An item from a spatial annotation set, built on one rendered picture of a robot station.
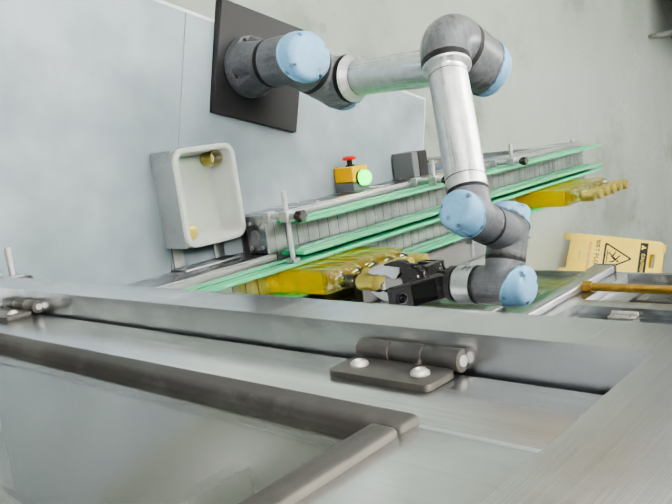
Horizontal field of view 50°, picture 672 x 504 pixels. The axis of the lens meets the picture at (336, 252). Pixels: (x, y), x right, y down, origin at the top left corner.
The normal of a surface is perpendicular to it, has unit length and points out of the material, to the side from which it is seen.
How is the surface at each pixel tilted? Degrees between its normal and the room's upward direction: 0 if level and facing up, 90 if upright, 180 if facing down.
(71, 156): 0
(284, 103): 3
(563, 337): 90
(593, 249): 77
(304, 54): 9
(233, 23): 3
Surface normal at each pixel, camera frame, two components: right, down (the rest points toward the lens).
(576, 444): -0.14, -0.98
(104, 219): 0.73, 0.00
